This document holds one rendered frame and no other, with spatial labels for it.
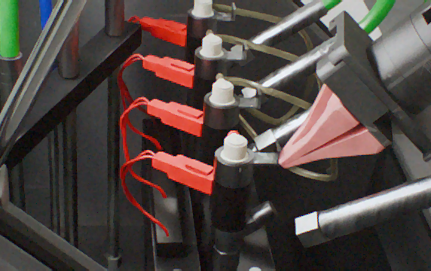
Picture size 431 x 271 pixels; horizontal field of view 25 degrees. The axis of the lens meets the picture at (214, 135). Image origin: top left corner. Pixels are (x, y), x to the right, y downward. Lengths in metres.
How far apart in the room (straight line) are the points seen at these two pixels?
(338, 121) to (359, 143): 0.02
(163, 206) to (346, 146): 0.24
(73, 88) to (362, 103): 0.28
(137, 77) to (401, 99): 0.42
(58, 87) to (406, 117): 0.31
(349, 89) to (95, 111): 0.45
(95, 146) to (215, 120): 0.31
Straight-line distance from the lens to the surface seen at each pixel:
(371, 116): 0.64
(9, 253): 0.31
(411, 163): 1.04
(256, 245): 0.84
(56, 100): 0.80
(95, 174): 1.07
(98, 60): 0.86
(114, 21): 0.89
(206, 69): 0.83
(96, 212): 1.10
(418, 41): 0.64
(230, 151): 0.69
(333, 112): 0.64
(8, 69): 0.74
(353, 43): 0.65
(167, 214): 0.84
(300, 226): 0.61
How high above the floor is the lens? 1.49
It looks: 31 degrees down
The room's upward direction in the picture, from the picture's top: 4 degrees clockwise
